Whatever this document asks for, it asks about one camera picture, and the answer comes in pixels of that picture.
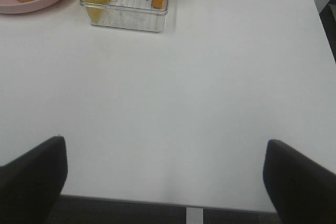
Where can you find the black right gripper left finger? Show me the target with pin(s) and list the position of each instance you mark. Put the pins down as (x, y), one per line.
(32, 183)

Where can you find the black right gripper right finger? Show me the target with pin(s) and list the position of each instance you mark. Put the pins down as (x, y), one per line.
(301, 190)

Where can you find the white table leg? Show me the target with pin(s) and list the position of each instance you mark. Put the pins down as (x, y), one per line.
(194, 215)

